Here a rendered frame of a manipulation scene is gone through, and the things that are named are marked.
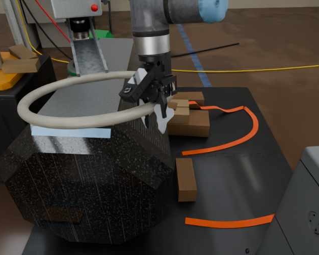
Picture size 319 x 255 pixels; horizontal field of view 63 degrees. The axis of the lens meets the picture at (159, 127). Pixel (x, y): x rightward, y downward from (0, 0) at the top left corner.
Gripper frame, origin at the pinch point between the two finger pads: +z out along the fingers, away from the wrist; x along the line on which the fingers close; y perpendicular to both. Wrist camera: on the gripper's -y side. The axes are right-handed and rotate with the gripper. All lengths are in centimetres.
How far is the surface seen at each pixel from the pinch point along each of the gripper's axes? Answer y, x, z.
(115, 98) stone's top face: 24, 47, 8
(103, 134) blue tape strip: 6.2, 35.0, 15.0
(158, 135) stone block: 35, 32, 28
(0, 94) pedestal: -3, 117, 10
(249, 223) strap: 76, -2, 97
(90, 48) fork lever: 25, 62, -14
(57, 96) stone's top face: 7, 69, 6
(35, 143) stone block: -13, 55, 17
